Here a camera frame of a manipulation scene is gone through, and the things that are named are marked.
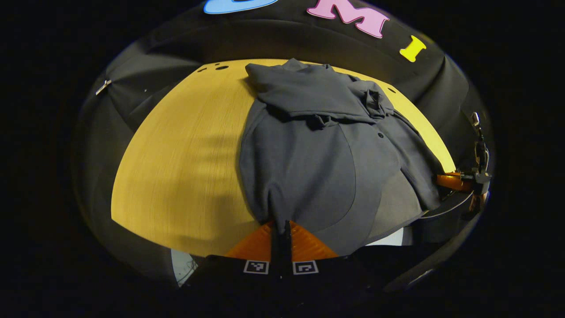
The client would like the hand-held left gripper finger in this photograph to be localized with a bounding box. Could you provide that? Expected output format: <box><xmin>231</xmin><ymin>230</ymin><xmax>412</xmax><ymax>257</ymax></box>
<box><xmin>188</xmin><ymin>220</ymin><xmax>282</xmax><ymax>301</ymax></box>
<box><xmin>282</xmin><ymin>220</ymin><xmax>380</xmax><ymax>301</ymax></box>

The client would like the grey polo shirt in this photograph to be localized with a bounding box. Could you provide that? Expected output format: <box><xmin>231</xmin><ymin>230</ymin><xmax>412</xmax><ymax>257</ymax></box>
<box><xmin>238</xmin><ymin>58</ymin><xmax>446</xmax><ymax>257</ymax></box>

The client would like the dark curved bar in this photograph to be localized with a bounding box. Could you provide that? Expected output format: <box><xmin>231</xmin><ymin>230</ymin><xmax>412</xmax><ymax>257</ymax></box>
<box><xmin>383</xmin><ymin>214</ymin><xmax>482</xmax><ymax>293</ymax></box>

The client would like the black backdrop cloth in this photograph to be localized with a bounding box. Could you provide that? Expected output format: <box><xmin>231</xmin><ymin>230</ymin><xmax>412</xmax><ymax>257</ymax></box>
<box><xmin>73</xmin><ymin>0</ymin><xmax>490</xmax><ymax>283</ymax></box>

